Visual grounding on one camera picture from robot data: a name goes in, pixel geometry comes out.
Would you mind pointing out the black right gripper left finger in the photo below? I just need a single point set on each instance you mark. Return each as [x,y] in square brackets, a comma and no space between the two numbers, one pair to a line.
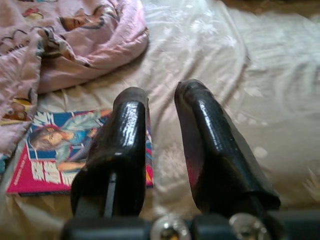
[120,150]

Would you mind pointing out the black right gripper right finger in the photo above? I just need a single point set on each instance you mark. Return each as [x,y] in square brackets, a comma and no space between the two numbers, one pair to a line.
[215,155]

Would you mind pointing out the colourful comic book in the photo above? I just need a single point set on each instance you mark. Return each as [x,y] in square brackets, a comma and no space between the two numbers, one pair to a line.
[50,150]

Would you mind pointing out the white floral bed sheet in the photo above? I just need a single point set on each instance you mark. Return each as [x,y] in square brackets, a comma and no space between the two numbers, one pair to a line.
[200,50]

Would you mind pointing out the pink cartoon print blanket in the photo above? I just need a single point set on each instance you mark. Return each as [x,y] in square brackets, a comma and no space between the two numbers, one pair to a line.
[100,37]

